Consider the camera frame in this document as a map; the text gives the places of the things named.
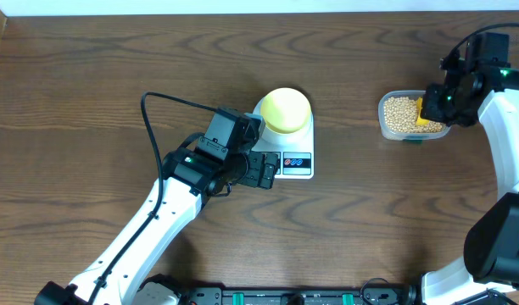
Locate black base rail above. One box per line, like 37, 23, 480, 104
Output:
178, 283, 417, 305

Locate soybeans in container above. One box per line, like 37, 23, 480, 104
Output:
383, 97, 445, 134

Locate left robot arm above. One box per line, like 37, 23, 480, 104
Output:
34, 133, 279, 305

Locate yellow measuring scoop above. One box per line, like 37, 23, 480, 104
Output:
416, 97, 429, 126

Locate white digital kitchen scale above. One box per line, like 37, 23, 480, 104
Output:
253, 98, 315, 180

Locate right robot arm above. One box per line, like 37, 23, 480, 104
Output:
419, 65, 519, 304

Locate pale yellow bowl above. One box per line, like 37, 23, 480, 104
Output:
259, 88, 312, 134

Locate clear plastic container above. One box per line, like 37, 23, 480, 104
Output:
378, 90, 449, 141

